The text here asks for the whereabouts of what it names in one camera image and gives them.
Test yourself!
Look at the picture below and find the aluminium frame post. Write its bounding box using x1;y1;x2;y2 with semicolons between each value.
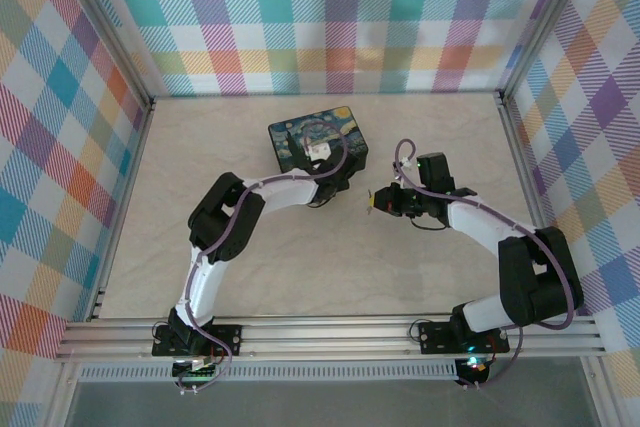
59;0;157;111
498;0;599;101

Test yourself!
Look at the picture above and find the aluminium side frame rail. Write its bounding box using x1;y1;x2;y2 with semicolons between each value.
88;96;157;323
496;90;581;318

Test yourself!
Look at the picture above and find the slotted grey cable duct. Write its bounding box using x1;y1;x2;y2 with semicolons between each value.
78;364;460;383

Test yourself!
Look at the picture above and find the aluminium front frame rail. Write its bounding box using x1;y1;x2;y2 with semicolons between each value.
53;316;607;362

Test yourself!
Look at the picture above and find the black box with painting lid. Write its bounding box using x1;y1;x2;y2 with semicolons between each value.
268;105;372;177

